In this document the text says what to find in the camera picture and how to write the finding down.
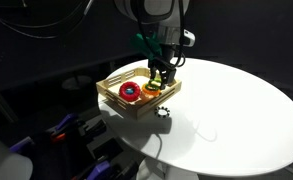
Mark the purple handled clamp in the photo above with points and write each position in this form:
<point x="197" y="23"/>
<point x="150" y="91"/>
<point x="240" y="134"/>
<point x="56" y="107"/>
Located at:
<point x="59" y="132"/>

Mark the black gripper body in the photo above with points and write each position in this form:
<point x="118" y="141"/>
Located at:
<point x="162" y="56"/>

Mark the light wooden slatted box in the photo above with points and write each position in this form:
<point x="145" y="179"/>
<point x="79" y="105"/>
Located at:
<point x="135" y="93"/>

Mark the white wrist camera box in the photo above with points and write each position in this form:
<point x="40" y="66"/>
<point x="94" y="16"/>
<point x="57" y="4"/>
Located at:
<point x="189" y="38"/>

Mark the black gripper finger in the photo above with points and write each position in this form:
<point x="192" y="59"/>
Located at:
<point x="152" y="72"/>
<point x="167" y="76"/>

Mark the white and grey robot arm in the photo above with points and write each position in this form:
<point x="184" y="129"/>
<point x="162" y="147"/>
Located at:
<point x="162" y="34"/>

